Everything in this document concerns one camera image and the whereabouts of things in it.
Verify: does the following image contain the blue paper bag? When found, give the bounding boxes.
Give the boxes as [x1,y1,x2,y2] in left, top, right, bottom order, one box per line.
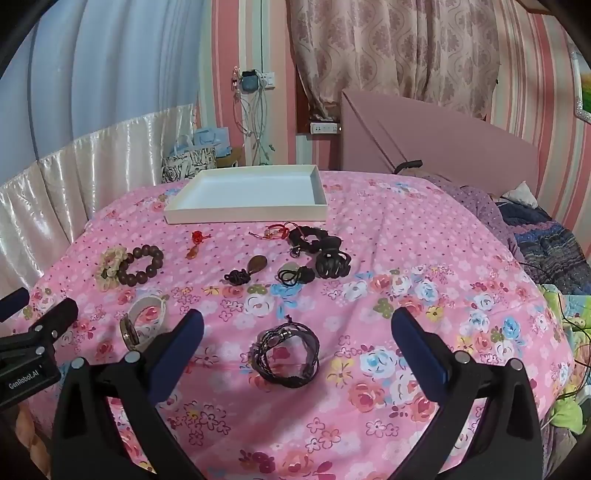
[168,126,232,161]

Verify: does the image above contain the floral print tote bag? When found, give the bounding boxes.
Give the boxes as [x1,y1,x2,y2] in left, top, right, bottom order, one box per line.
[161,147,218,184]

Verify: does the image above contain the black carved bracelet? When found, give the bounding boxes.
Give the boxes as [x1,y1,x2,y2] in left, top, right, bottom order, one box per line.
[315,251,352,280]

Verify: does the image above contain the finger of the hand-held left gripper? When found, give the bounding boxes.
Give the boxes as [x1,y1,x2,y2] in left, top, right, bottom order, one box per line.
[0,287,30,322]
[25,298,79,343]

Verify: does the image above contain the jade pendant with black cord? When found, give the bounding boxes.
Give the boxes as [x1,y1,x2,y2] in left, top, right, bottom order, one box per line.
[277,263,317,287]

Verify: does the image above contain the brown wooden bead bracelet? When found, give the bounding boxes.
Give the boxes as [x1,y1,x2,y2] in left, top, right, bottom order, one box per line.
[116,244,165,286]

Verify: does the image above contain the pink headboard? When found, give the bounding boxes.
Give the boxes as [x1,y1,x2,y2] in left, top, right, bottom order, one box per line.
[341,88,541,195]

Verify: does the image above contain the black bead bracelet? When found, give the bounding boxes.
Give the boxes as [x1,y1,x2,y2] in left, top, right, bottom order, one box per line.
[288,226,343,257]

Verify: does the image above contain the white satin drape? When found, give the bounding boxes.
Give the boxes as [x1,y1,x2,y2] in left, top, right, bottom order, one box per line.
[0,103,197,302]

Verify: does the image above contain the purple dotted quilt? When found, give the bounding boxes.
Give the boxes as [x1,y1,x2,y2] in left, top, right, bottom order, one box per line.
[422,174,523,260]

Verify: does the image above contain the pink floral blanket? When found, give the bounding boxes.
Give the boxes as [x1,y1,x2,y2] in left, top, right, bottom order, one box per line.
[37,168,578,480]

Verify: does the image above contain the brown pendant with black knot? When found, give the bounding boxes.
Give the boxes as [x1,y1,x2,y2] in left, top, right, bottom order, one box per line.
[223,255,269,287]

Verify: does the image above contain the red string bracelet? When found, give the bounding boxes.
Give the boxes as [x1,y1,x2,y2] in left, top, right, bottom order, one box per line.
[249,222,297,242]

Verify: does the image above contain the pale blue curtain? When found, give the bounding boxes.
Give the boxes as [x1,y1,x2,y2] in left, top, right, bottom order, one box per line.
[0,0,214,186]

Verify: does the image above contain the bronze ring bracelet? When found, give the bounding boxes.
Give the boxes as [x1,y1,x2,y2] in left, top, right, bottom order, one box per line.
[119,313,140,348]

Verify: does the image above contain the white pillow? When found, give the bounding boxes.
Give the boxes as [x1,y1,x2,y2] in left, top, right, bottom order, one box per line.
[501,180,539,208]

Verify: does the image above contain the white shallow tray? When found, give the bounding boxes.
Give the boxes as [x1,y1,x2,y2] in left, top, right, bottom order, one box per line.
[164,164,329,226]

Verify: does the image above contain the white bangle bracelet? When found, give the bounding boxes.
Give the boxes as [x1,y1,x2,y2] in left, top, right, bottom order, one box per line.
[125,295,170,343]

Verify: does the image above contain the black braided leather bracelet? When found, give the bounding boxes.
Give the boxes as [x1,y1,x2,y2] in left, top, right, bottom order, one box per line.
[251,318,321,389]

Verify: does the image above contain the dark patterned blanket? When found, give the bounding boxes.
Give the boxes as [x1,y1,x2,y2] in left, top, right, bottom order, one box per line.
[498,203,591,297]

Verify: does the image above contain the white hanging cables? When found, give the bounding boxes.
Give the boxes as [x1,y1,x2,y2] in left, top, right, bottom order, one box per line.
[233,87,276,165]

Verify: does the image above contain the framed wall picture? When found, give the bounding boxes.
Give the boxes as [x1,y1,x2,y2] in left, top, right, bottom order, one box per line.
[570,44,591,123]

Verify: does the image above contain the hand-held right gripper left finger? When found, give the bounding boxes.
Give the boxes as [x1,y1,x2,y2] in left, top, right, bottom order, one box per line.
[52,309,208,480]

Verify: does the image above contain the pink patterned curtain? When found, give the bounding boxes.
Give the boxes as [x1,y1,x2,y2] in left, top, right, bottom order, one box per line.
[285,0,502,122]

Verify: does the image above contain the cream flower bead bracelet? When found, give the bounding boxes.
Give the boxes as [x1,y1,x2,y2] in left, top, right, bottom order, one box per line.
[98,246,134,292]

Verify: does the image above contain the green printed cloth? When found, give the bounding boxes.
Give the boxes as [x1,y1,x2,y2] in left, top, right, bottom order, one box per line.
[537,283,591,435]

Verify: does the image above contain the person's left hand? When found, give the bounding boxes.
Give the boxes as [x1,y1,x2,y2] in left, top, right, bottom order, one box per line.
[13,405,52,457]

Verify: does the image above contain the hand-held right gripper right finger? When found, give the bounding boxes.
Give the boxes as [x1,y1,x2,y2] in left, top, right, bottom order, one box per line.
[385,307,544,480]

